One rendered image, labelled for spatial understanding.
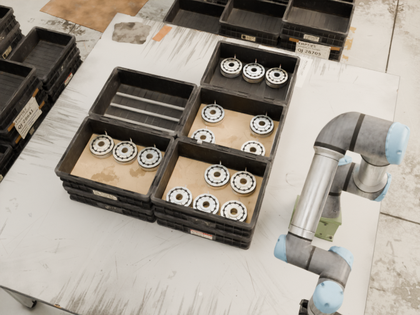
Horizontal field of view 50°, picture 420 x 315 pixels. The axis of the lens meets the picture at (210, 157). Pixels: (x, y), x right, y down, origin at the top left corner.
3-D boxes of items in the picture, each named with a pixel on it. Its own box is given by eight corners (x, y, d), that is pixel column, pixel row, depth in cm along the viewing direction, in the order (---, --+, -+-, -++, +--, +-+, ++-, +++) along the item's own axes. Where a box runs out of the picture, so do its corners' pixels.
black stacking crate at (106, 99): (199, 102, 211) (198, 85, 201) (177, 152, 195) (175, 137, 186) (120, 84, 217) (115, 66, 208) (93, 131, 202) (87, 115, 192)
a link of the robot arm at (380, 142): (351, 167, 179) (362, 105, 130) (390, 179, 174) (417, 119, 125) (341, 194, 177) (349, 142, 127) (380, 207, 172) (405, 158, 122)
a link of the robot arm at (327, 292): (349, 284, 122) (340, 314, 118) (340, 297, 131) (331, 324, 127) (321, 272, 124) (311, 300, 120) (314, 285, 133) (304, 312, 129)
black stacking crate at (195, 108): (284, 122, 204) (287, 105, 194) (268, 176, 188) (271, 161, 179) (199, 102, 211) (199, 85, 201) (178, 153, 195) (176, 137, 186)
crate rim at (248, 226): (271, 164, 180) (272, 160, 178) (252, 230, 164) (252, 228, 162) (175, 140, 187) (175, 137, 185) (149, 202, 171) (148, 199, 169)
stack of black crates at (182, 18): (230, 32, 334) (231, 6, 315) (217, 60, 319) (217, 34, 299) (179, 20, 342) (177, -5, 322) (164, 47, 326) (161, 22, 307)
